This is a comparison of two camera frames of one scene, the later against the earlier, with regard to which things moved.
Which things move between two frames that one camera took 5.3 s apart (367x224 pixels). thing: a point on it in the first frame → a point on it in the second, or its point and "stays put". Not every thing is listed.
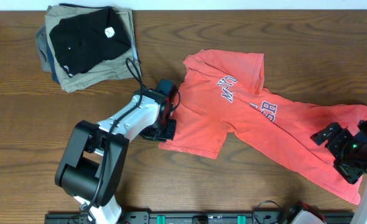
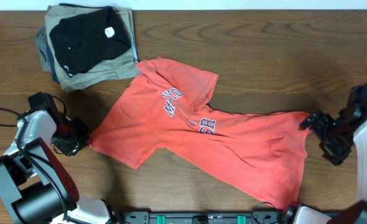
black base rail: [196, 218] stays put
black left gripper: [168, 136] → [83, 136]
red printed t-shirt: [222, 92] → [166, 104]
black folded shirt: [83, 42] stays put
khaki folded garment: [125, 65] stays put
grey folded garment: [41, 47] stays put
